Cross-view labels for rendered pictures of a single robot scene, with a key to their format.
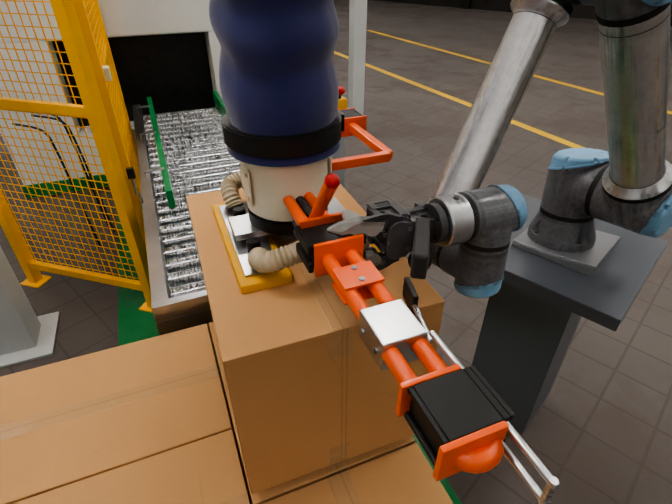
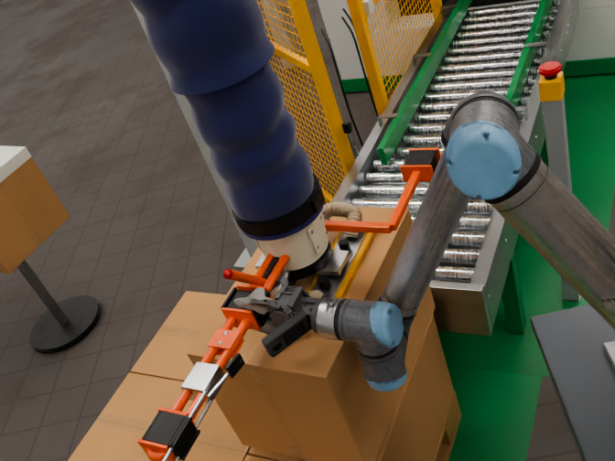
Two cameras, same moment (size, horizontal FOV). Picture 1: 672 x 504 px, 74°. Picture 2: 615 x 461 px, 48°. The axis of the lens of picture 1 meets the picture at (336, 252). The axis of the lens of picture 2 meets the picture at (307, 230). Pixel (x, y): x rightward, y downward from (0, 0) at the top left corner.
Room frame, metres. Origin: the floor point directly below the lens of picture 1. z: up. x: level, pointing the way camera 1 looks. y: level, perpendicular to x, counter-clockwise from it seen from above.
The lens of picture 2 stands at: (0.14, -1.13, 2.14)
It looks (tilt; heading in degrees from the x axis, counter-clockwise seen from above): 36 degrees down; 59
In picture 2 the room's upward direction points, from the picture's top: 21 degrees counter-clockwise
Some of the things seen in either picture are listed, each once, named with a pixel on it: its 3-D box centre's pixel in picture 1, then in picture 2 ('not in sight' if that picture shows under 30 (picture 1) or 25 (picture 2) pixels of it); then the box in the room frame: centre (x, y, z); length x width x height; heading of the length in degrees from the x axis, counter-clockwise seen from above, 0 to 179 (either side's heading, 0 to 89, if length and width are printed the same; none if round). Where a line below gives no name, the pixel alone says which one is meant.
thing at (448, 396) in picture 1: (448, 418); (167, 434); (0.28, -0.11, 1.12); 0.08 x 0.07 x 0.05; 22
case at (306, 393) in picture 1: (297, 307); (324, 327); (0.82, 0.09, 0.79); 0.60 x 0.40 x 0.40; 21
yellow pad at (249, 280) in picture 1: (246, 233); not in sight; (0.80, 0.19, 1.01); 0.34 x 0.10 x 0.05; 22
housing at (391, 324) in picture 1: (391, 333); (203, 382); (0.40, -0.07, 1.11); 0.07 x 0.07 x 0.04; 22
